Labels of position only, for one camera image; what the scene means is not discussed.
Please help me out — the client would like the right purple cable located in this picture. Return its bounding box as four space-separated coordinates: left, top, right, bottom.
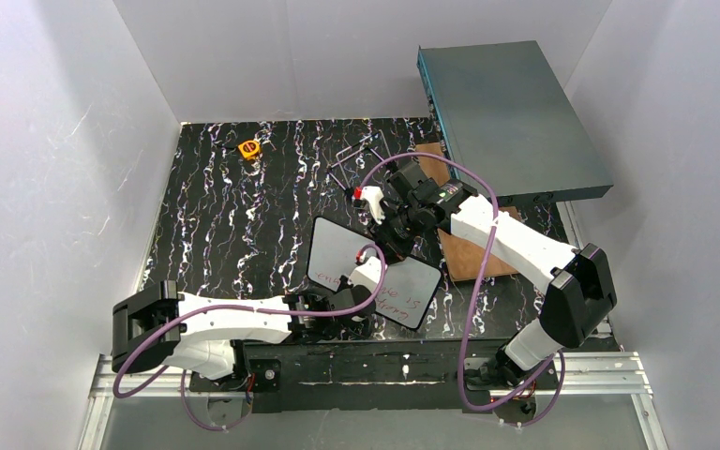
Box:
357 151 567 429

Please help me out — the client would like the brown wooden board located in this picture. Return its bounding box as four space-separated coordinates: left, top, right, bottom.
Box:
418 157 518 282

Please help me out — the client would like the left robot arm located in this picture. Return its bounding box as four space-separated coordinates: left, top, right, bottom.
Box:
112 280 376 380

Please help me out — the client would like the orange tape measure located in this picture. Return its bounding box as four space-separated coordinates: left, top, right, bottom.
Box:
237 140 261 160

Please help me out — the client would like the small white whiteboard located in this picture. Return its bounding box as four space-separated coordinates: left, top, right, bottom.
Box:
307 217 442 330

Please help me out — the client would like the aluminium frame rail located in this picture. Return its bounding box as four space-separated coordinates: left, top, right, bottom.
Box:
77 204 668 450

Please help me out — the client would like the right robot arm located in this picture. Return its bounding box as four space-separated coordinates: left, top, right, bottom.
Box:
352 157 617 386

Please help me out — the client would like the grey metal network switch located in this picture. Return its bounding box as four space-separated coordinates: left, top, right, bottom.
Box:
417 40 613 208

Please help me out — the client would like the metal wire whiteboard stand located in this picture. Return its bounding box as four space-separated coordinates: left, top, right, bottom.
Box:
326 131 392 197

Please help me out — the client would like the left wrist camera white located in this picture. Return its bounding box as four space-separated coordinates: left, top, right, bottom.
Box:
348 246 386 298

